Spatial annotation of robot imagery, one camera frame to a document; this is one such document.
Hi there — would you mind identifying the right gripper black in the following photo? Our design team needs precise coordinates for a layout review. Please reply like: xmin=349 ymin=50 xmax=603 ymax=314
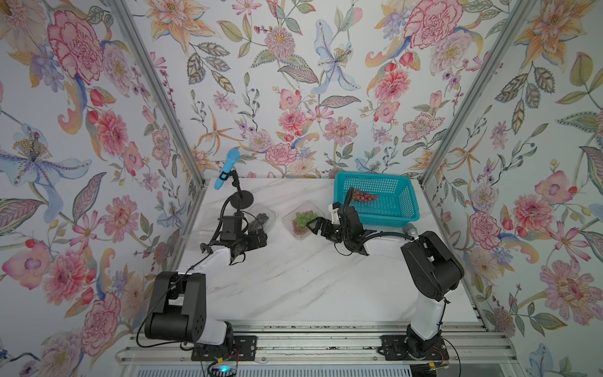
xmin=306 ymin=217 xmax=352 ymax=244

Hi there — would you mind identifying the green grape bunch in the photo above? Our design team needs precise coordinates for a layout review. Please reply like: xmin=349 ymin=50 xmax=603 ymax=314
xmin=295 ymin=210 xmax=318 ymax=225

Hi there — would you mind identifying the clear clamshell container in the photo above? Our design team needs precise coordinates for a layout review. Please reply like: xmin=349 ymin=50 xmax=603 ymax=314
xmin=185 ymin=210 xmax=219 ymax=251
xmin=282 ymin=202 xmax=324 ymax=240
xmin=243 ymin=204 xmax=278 ymax=233

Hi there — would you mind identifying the red grape bunch back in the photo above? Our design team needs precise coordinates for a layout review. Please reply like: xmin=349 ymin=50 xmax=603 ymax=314
xmin=352 ymin=190 xmax=379 ymax=204

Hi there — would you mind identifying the red grape bunch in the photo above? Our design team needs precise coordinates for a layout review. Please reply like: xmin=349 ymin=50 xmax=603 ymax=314
xmin=292 ymin=221 xmax=309 ymax=237
xmin=352 ymin=190 xmax=379 ymax=204

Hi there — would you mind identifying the teal plastic mesh basket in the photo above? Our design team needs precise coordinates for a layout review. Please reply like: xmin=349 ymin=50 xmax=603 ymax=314
xmin=334 ymin=171 xmax=420 ymax=228

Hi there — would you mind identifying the red grape bunch front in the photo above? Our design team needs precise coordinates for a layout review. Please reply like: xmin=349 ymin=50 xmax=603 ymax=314
xmin=292 ymin=221 xmax=309 ymax=237

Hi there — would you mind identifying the black grape bunch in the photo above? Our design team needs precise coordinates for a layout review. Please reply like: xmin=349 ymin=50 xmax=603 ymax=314
xmin=256 ymin=213 xmax=269 ymax=225

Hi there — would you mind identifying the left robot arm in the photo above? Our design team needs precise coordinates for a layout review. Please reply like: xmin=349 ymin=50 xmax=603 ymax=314
xmin=138 ymin=191 xmax=268 ymax=351

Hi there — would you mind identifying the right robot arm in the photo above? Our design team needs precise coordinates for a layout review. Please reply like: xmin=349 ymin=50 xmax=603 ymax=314
xmin=306 ymin=188 xmax=465 ymax=361

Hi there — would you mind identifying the black microphone stand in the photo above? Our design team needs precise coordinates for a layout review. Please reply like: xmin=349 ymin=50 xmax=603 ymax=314
xmin=215 ymin=168 xmax=254 ymax=210

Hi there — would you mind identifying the blue microphone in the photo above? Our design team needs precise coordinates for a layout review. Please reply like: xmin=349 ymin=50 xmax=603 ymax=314
xmin=215 ymin=149 xmax=240 ymax=190

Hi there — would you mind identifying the grey microphone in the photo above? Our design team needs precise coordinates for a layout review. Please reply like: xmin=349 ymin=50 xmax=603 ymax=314
xmin=403 ymin=223 xmax=419 ymax=240

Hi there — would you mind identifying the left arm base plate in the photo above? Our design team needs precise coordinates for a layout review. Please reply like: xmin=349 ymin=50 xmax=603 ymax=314
xmin=191 ymin=334 xmax=258 ymax=363

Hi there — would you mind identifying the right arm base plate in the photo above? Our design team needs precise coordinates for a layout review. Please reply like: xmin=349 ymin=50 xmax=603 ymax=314
xmin=378 ymin=335 xmax=450 ymax=362

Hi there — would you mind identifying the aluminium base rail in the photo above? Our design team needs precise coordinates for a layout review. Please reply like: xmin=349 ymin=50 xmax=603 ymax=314
xmin=115 ymin=322 xmax=519 ymax=366

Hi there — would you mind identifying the left aluminium frame post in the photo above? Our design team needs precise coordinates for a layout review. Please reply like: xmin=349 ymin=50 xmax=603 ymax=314
xmin=108 ymin=0 xmax=205 ymax=188

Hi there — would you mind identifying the aluminium frame post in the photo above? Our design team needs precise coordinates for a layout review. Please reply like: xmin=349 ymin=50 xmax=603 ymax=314
xmin=419 ymin=0 xmax=534 ymax=189
xmin=108 ymin=0 xmax=205 ymax=188

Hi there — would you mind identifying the right aluminium frame post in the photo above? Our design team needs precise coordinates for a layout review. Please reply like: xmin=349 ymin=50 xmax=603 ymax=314
xmin=419 ymin=0 xmax=534 ymax=189

